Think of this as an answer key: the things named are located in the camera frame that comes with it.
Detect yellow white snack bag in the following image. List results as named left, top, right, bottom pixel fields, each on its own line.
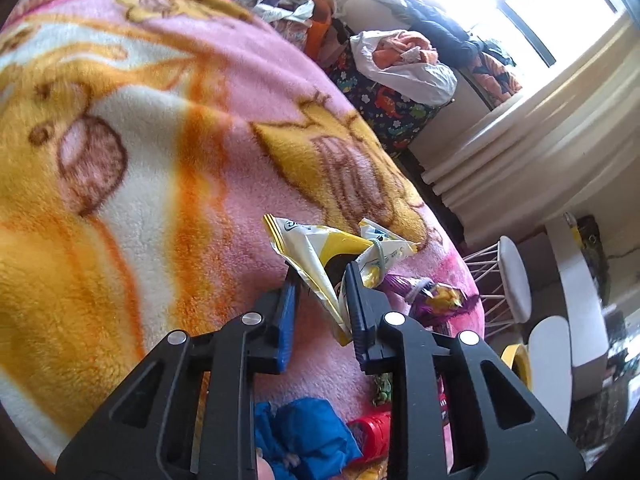
left=262, top=214, right=418, bottom=346

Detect left hand painted nails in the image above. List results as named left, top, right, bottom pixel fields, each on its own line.
left=256, top=448, right=274, bottom=480

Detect purple candy wrapper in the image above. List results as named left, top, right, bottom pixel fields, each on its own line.
left=380, top=273, right=480, bottom=327

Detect green snack wrapper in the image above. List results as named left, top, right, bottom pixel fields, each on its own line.
left=372, top=373, right=393, bottom=406

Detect blue crumpled plastic bag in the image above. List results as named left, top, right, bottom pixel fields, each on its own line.
left=254, top=398, right=360, bottom=479

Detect red candy tube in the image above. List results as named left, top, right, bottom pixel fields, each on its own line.
left=347, top=399, right=393, bottom=465

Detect dinosaur print laundry basket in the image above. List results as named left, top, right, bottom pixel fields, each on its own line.
left=326, top=47, right=452, bottom=157

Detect white chair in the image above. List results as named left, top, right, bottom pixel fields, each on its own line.
left=527, top=214, right=608, bottom=429

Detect white bag with clothes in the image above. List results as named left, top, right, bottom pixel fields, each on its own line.
left=349, top=29, right=458, bottom=106

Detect cream window curtain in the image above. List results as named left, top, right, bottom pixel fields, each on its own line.
left=424, top=14, right=639, bottom=247

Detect pink cartoon fleece blanket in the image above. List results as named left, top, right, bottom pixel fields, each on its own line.
left=1, top=0, right=475, bottom=471

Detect clothes on window sill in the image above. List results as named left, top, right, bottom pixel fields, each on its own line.
left=374, top=0, right=522, bottom=107

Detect orange bag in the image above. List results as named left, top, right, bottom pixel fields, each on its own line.
left=305, top=0, right=332, bottom=61

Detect white wire stool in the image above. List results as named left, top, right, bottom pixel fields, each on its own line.
left=463, top=236, right=533, bottom=338

